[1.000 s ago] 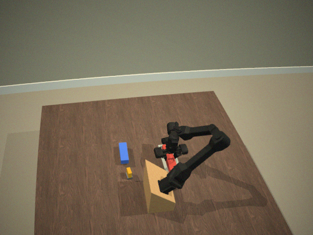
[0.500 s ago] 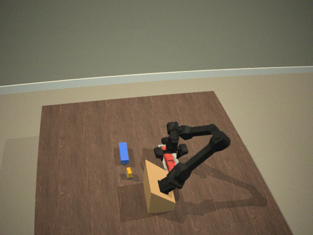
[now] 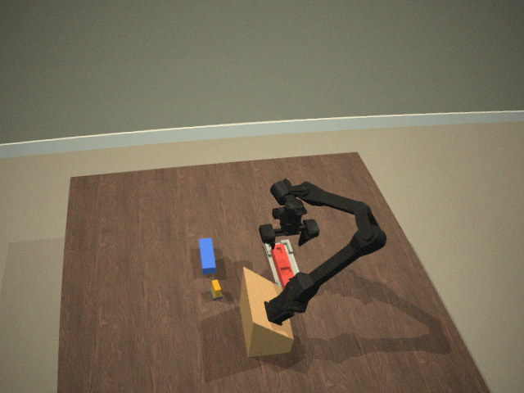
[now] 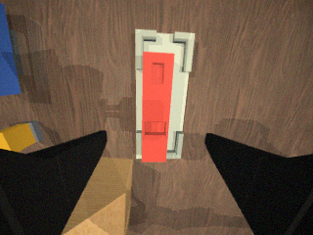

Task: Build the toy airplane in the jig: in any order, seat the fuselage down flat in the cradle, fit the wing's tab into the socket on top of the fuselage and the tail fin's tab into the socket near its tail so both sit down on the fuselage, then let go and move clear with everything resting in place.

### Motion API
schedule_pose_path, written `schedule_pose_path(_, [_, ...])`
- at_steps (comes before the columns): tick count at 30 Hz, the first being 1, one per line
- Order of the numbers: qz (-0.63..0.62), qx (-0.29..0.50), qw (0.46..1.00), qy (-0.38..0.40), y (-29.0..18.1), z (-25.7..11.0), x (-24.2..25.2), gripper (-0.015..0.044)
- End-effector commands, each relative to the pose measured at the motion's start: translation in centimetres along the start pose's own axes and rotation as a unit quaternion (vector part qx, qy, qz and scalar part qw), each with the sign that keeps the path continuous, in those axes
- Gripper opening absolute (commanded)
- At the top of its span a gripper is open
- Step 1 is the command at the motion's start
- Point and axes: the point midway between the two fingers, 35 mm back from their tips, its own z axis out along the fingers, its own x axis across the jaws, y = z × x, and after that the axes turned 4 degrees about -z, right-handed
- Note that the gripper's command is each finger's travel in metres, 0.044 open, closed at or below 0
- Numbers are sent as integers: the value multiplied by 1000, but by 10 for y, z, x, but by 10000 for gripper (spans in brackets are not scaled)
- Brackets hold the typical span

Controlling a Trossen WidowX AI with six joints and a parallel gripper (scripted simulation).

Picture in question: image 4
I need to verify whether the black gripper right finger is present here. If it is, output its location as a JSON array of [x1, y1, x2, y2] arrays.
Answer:
[[205, 133, 313, 235]]

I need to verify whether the red long block with rectangular slots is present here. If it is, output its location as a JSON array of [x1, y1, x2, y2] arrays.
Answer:
[[142, 52, 175, 163]]

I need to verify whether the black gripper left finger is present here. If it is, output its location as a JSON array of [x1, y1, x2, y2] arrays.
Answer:
[[0, 130, 107, 235]]

